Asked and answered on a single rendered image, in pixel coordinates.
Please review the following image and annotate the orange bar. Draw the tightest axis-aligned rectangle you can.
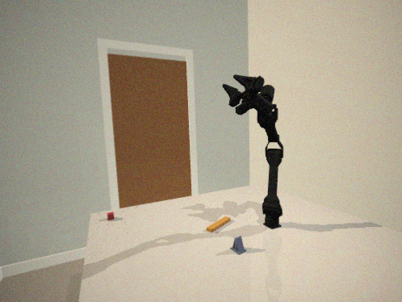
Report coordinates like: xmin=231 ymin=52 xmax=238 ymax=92
xmin=207 ymin=216 xmax=231 ymax=233

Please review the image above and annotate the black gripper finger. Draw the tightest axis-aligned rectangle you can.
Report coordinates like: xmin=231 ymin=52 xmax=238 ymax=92
xmin=222 ymin=84 xmax=238 ymax=102
xmin=233 ymin=74 xmax=256 ymax=92

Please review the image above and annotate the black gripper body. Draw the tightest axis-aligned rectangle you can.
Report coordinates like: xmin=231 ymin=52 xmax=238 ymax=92
xmin=228 ymin=76 xmax=265 ymax=109

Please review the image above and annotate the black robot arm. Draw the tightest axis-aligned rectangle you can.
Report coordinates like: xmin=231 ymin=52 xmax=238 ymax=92
xmin=235 ymin=85 xmax=283 ymax=229

